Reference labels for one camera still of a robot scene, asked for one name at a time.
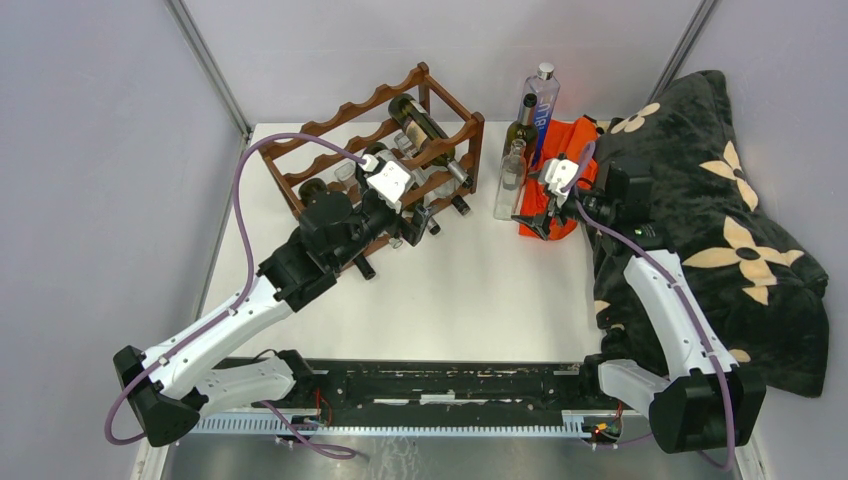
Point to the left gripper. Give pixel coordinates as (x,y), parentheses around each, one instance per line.
(411,231)

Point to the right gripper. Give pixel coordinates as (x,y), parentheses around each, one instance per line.
(540,223)

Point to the clear square bottle black cap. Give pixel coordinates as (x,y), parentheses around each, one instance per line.
(445,190)

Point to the small clear glass bottle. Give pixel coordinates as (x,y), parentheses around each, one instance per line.
(511,179)

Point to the tall clear glass bottle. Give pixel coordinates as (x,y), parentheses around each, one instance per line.
(346,175)

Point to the dark wine bottle silver neck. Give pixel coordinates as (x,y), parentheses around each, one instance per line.
(524,128)

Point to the dark wine bottle brown label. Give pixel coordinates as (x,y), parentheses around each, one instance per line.
(420,128)

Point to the dark green wine bottle labelled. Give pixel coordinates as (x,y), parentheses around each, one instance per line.
(308,192)

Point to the blue square glass bottle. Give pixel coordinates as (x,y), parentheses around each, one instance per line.
(545,87)

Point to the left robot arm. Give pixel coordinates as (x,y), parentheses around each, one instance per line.
(171,386)

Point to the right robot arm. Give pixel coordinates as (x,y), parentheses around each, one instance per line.
(707,399)

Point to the brown wooden wine rack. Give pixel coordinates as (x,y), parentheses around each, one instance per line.
(319,148)

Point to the orange cloth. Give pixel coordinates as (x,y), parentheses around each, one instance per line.
(561,138)

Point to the black floral blanket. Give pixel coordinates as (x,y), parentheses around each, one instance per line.
(760,290)

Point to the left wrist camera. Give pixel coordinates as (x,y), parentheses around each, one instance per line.
(392,179)

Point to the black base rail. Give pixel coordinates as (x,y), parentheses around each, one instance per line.
(451,397)

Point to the right aluminium corner post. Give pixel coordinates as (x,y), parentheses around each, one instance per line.
(693,30)

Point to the aluminium corner post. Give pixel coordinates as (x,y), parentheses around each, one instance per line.
(693,30)
(205,58)

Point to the left aluminium corner post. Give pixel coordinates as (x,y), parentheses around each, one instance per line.
(205,58)

